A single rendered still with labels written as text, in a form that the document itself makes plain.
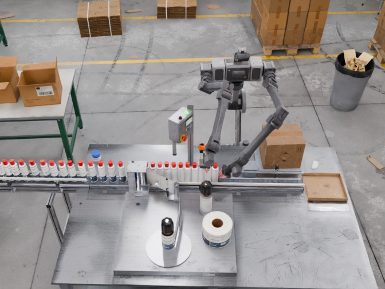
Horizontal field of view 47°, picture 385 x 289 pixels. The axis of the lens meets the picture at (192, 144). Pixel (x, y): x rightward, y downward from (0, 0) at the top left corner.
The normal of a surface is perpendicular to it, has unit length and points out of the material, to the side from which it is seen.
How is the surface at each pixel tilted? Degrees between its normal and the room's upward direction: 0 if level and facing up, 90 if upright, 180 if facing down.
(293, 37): 90
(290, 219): 0
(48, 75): 89
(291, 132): 0
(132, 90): 0
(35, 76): 88
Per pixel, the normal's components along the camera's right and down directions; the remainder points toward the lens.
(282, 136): 0.00, -0.73
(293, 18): 0.07, 0.69
